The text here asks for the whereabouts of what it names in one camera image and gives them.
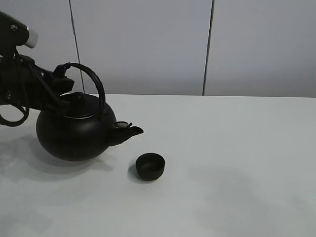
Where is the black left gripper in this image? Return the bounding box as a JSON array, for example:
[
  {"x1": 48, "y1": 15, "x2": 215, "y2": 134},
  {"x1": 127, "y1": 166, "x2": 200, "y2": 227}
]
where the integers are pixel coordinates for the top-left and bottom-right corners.
[{"x1": 0, "y1": 55, "x2": 74, "y2": 115}]

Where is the small black teacup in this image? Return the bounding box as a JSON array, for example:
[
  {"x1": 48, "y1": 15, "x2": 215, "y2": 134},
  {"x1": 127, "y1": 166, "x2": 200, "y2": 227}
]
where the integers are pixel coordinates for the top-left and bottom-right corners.
[{"x1": 135, "y1": 153, "x2": 165, "y2": 181}]

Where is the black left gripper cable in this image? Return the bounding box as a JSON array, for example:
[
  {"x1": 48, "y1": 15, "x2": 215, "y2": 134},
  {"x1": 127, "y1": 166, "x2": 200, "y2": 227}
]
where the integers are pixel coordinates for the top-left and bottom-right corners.
[{"x1": 0, "y1": 49, "x2": 62, "y2": 127}]

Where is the black cast iron teapot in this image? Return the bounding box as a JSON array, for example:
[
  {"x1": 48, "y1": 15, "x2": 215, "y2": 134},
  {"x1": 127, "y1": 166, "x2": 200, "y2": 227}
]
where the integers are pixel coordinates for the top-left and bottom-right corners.
[{"x1": 36, "y1": 63, "x2": 144, "y2": 161}]

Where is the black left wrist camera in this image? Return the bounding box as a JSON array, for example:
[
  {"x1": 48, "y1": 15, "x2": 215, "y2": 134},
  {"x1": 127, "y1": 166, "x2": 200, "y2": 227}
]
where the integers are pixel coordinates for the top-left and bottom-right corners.
[{"x1": 0, "y1": 11, "x2": 39, "y2": 58}]

